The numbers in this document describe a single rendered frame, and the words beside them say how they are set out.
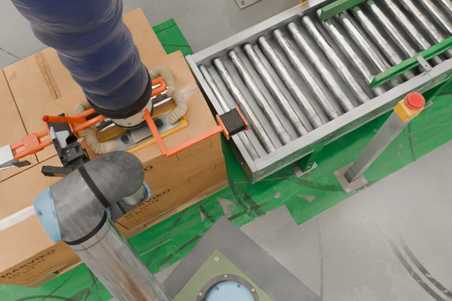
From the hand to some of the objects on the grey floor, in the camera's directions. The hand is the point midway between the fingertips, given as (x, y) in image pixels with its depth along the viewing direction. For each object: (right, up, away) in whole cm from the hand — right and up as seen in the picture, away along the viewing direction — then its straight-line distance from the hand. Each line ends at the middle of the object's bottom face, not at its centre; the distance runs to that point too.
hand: (54, 134), depth 154 cm
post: (+134, -26, +101) cm, 170 cm away
